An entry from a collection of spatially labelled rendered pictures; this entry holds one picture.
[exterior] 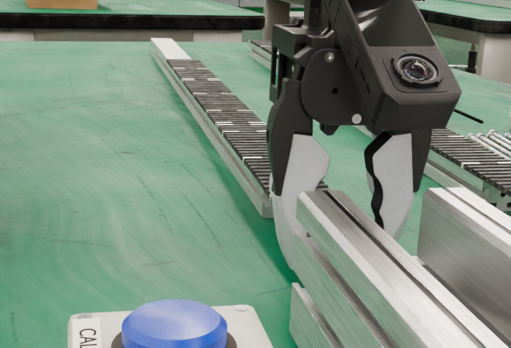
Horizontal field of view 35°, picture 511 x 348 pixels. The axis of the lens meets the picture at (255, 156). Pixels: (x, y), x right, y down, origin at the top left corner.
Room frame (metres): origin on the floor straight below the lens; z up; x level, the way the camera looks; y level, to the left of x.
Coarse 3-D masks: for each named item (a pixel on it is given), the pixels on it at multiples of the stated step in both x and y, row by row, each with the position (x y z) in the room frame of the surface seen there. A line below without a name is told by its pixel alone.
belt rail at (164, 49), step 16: (160, 48) 1.41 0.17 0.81; (176, 48) 1.42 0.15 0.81; (160, 64) 1.37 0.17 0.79; (176, 80) 1.21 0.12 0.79; (192, 96) 1.01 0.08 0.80; (192, 112) 1.00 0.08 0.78; (208, 128) 0.88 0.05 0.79; (224, 144) 0.82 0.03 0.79; (224, 160) 0.78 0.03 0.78; (240, 160) 0.71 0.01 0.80; (240, 176) 0.71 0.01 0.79; (256, 192) 0.65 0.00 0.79; (256, 208) 0.64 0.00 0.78; (272, 208) 0.62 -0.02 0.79
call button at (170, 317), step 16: (144, 304) 0.30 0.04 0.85; (160, 304) 0.30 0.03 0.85; (176, 304) 0.30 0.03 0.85; (192, 304) 0.30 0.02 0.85; (128, 320) 0.28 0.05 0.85; (144, 320) 0.28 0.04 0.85; (160, 320) 0.28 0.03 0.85; (176, 320) 0.28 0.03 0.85; (192, 320) 0.28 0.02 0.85; (208, 320) 0.28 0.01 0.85; (224, 320) 0.29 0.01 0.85; (128, 336) 0.27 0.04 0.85; (144, 336) 0.27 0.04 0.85; (160, 336) 0.27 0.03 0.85; (176, 336) 0.27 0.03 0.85; (192, 336) 0.27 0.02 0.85; (208, 336) 0.27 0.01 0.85; (224, 336) 0.28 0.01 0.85
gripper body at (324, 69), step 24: (312, 0) 0.53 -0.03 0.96; (288, 24) 0.56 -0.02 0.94; (312, 24) 0.53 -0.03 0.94; (288, 48) 0.51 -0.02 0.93; (312, 48) 0.48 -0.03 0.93; (336, 48) 0.48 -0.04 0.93; (288, 72) 0.53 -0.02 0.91; (312, 72) 0.48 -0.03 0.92; (336, 72) 0.48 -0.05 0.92; (312, 96) 0.48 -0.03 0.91; (336, 96) 0.48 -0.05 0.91; (360, 96) 0.48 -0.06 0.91; (336, 120) 0.48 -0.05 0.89; (360, 120) 0.49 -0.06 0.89
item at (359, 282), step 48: (336, 192) 0.42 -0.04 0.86; (432, 192) 0.43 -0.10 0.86; (336, 240) 0.35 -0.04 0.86; (384, 240) 0.35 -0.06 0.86; (432, 240) 0.42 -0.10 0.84; (480, 240) 0.37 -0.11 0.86; (336, 288) 0.35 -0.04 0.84; (384, 288) 0.30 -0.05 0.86; (432, 288) 0.30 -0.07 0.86; (480, 288) 0.36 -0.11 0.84; (336, 336) 0.36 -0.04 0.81; (384, 336) 0.31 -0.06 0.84; (432, 336) 0.26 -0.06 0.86; (480, 336) 0.26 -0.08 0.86
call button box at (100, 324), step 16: (80, 320) 0.30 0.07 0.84; (96, 320) 0.31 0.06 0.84; (112, 320) 0.31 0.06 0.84; (240, 320) 0.31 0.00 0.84; (256, 320) 0.31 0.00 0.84; (80, 336) 0.29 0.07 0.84; (96, 336) 0.29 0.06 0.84; (112, 336) 0.29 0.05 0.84; (240, 336) 0.30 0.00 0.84; (256, 336) 0.30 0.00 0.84
